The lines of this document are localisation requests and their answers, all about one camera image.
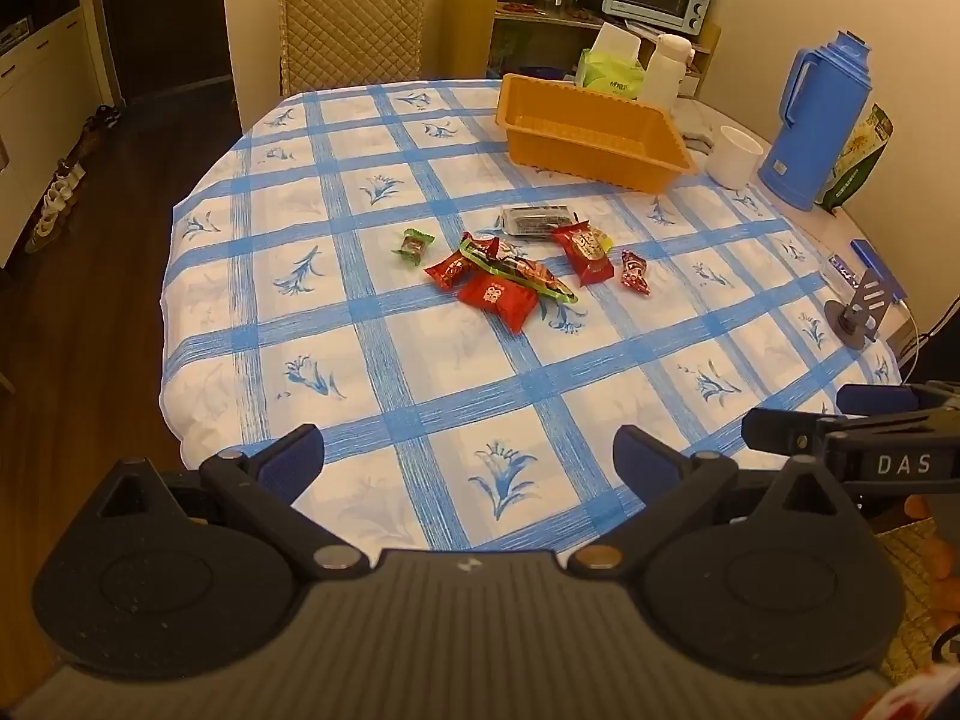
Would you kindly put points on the blue thermos jug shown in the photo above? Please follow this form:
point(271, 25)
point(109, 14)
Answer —
point(810, 135)

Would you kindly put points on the green food bag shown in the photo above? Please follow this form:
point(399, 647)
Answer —
point(855, 165)

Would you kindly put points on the dark wooden door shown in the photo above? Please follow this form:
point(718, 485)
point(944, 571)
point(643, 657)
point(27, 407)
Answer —
point(165, 15)

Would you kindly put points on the woven straw seat mat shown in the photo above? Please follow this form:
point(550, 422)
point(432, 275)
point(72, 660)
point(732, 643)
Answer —
point(911, 615)

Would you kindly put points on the orange plastic basket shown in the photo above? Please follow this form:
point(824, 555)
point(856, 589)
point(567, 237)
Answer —
point(600, 151)

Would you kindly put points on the green candy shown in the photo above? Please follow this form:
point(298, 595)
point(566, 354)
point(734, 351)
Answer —
point(414, 244)

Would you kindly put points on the person's right hand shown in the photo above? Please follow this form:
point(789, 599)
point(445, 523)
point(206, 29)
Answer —
point(919, 508)

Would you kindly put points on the quilted beige chair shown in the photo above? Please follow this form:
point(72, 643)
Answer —
point(352, 22)

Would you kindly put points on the wooden shelf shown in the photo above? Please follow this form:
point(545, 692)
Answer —
point(469, 22)

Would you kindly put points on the red packet with round label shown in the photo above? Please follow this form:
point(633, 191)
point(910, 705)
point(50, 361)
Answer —
point(586, 251)

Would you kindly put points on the white thermos bottle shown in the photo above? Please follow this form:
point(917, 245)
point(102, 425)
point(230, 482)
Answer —
point(666, 71)

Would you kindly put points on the long green-edged snack packet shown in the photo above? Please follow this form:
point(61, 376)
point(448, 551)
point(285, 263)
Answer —
point(525, 274)

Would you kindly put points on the row of shoes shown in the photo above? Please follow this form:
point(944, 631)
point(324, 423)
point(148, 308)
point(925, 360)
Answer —
point(56, 199)

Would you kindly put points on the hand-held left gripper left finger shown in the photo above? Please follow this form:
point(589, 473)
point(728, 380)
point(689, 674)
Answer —
point(294, 456)

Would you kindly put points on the white cup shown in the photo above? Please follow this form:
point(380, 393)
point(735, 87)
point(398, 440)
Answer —
point(731, 161)

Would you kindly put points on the grey metal phone stand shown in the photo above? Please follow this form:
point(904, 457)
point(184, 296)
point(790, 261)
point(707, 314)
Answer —
point(874, 296)

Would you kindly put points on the green tissue pack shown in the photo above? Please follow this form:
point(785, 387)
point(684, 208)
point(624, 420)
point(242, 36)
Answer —
point(611, 71)

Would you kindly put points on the large red snack packet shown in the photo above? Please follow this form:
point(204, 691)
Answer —
point(496, 298)

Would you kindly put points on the dark clear snack packet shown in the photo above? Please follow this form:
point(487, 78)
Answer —
point(534, 219)

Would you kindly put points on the white cabinet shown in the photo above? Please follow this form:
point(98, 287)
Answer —
point(45, 90)

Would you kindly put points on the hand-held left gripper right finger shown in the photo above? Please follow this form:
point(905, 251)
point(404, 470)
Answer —
point(641, 457)

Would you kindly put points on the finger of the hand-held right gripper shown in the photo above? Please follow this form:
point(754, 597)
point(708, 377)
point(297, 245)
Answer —
point(780, 431)
point(877, 399)

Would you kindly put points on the red candy with flared ends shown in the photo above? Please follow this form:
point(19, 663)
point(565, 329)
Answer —
point(448, 268)

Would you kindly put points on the blue white box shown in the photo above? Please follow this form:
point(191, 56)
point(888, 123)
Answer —
point(844, 268)

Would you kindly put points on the grey cloth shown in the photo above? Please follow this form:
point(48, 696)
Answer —
point(697, 136)

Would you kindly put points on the blue checked tablecloth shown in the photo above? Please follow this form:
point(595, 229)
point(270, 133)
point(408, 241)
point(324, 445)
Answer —
point(450, 390)

